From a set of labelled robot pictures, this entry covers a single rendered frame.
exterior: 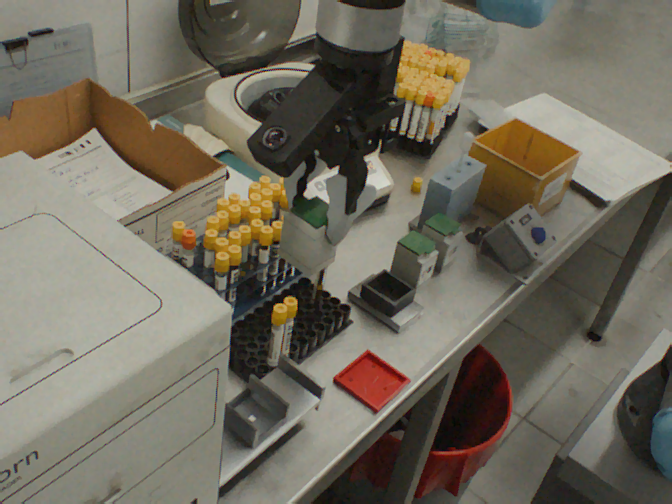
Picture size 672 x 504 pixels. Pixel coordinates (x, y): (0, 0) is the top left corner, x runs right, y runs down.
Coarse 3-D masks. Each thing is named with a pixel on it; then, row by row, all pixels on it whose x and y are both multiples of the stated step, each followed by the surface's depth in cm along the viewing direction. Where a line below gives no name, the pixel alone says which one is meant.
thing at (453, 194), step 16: (464, 160) 119; (432, 176) 115; (448, 176) 115; (464, 176) 116; (480, 176) 120; (432, 192) 115; (448, 192) 113; (464, 192) 117; (432, 208) 116; (448, 208) 115; (464, 208) 121; (416, 224) 120; (464, 224) 122
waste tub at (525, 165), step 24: (480, 144) 124; (504, 144) 135; (528, 144) 133; (552, 144) 130; (504, 168) 122; (528, 168) 135; (552, 168) 131; (480, 192) 127; (504, 192) 124; (528, 192) 121; (552, 192) 126; (504, 216) 126
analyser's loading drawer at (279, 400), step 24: (288, 360) 88; (264, 384) 83; (288, 384) 88; (312, 384) 87; (240, 408) 85; (264, 408) 85; (288, 408) 82; (312, 408) 86; (240, 432) 81; (264, 432) 81; (240, 456) 80
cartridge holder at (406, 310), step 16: (384, 272) 106; (352, 288) 106; (368, 288) 103; (384, 288) 107; (400, 288) 106; (368, 304) 104; (384, 304) 102; (400, 304) 103; (416, 304) 105; (384, 320) 103; (400, 320) 103
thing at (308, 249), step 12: (288, 216) 80; (288, 228) 81; (300, 228) 80; (312, 228) 78; (324, 228) 79; (288, 240) 82; (300, 240) 81; (312, 240) 79; (324, 240) 80; (288, 252) 83; (300, 252) 81; (312, 252) 80; (324, 252) 82; (300, 264) 82; (312, 264) 81; (324, 264) 83
